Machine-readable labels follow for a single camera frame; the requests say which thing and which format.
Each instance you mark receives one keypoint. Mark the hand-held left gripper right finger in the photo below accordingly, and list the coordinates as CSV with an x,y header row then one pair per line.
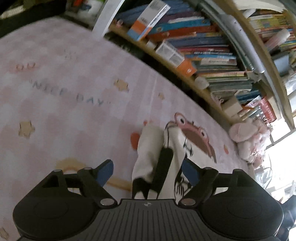
x,y
190,171

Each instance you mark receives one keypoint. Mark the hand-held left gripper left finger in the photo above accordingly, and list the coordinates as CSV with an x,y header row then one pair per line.
x,y
105,172

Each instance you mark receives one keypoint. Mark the cream printed t-shirt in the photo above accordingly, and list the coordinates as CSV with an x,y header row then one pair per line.
x,y
148,150

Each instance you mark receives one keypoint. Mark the white pink plush bunny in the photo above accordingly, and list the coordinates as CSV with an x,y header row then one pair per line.
x,y
242,134

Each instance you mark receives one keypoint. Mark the pink scissors card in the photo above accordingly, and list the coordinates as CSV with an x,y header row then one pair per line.
x,y
217,100

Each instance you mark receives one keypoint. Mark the white square pen holder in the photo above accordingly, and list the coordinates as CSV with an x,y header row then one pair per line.
x,y
231,105

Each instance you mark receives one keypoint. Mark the pink checked cartoon desk mat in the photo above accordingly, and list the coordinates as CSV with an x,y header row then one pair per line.
x,y
57,104

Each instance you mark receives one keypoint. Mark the clear pen cup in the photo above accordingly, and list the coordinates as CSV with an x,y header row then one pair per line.
x,y
252,107

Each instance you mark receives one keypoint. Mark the white charger block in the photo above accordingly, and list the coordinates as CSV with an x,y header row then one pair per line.
x,y
201,82

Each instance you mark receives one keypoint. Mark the thick red book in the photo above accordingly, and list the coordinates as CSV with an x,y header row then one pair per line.
x,y
267,109

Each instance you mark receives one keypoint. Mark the flat white orange box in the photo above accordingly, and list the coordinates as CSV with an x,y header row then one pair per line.
x,y
173,56

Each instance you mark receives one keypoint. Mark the row of books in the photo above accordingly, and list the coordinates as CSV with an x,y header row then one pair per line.
x,y
203,46

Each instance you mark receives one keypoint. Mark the white wooden bookshelf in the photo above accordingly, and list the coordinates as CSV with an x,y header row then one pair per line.
x,y
104,20

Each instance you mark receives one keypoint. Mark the tall white blue orange box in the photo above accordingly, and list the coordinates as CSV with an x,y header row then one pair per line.
x,y
148,20

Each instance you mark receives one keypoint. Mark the stack of thin booklets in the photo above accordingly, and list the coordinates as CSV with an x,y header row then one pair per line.
x,y
272,30

